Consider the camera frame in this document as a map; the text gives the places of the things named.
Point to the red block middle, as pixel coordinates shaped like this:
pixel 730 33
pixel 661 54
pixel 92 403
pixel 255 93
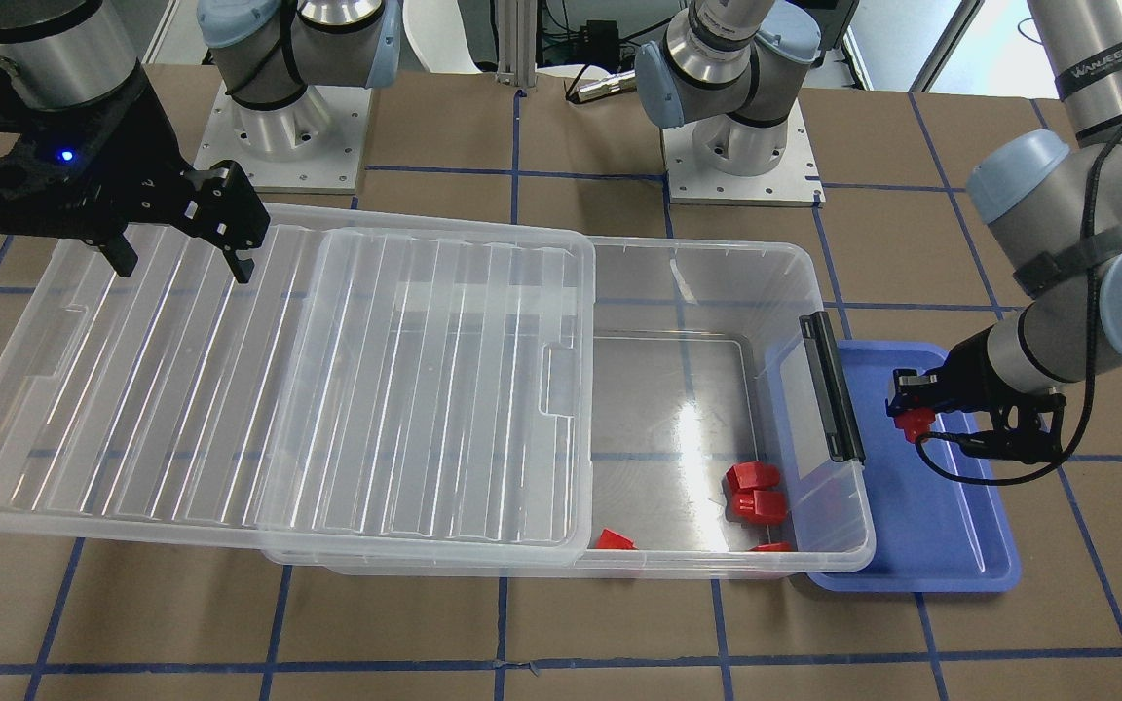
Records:
pixel 767 508

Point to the red block lowest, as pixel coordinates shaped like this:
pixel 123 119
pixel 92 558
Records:
pixel 915 423

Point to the red block top centre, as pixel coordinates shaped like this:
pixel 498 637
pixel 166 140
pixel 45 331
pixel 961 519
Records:
pixel 610 540

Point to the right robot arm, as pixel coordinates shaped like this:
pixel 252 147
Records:
pixel 66 52

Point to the white chair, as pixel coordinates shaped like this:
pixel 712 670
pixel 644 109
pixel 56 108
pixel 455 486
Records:
pixel 436 33

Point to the red block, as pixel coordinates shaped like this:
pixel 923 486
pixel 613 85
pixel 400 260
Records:
pixel 774 547
pixel 767 508
pixel 749 476
pixel 610 540

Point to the clear plastic box lid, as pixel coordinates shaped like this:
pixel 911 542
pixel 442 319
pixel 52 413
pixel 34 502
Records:
pixel 139 408

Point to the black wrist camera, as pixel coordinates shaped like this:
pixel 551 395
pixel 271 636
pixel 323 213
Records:
pixel 39 150

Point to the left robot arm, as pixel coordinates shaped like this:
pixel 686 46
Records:
pixel 1022 390

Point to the clear plastic storage box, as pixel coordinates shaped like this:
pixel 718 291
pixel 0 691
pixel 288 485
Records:
pixel 717 438

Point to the black box latch handle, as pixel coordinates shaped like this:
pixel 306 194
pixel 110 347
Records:
pixel 836 409

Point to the blue plastic tray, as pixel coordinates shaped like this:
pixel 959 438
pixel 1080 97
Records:
pixel 926 535

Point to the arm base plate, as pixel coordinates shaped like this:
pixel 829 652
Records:
pixel 721 162
pixel 314 146

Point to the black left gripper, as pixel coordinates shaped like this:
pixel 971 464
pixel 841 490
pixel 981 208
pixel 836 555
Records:
pixel 970 372

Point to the aluminium frame post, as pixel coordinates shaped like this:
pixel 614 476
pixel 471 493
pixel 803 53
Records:
pixel 516 30

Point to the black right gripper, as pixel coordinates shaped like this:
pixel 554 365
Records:
pixel 153 146

